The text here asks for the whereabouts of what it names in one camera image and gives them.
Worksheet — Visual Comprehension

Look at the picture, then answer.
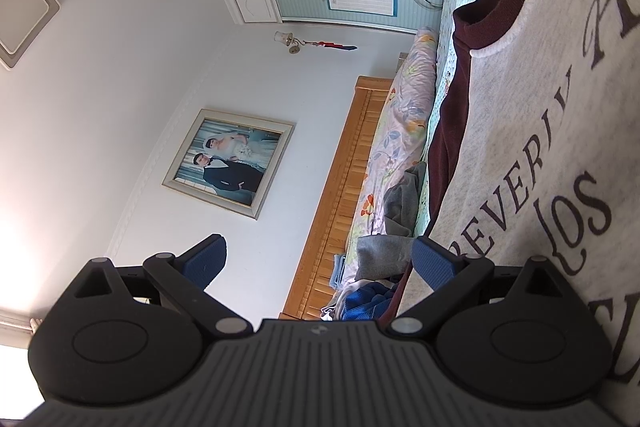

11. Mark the maroon and grey sweatshirt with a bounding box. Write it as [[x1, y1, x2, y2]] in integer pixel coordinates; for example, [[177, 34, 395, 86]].
[[405, 0, 639, 426]]

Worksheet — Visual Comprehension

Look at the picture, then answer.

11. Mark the grey garment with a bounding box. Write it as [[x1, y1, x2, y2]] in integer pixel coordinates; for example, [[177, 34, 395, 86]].
[[355, 161, 426, 281]]

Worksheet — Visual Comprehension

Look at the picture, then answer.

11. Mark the blue garment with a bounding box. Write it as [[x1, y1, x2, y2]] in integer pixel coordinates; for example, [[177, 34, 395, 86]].
[[335, 280, 398, 321]]

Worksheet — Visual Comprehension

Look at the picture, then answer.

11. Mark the wooden headboard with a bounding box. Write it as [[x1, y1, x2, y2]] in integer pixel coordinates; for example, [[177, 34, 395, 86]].
[[279, 76, 392, 320]]

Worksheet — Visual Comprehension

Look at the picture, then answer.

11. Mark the framed wedding photo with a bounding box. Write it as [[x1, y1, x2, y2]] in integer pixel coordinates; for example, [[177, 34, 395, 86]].
[[163, 108, 294, 219]]

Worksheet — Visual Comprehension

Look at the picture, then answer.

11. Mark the floral pillow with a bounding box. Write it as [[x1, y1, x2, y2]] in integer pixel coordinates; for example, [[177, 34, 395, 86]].
[[324, 25, 441, 318]]

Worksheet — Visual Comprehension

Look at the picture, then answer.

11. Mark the square ceiling lamp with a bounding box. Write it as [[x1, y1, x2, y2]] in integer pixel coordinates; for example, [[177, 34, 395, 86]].
[[0, 0, 61, 70]]

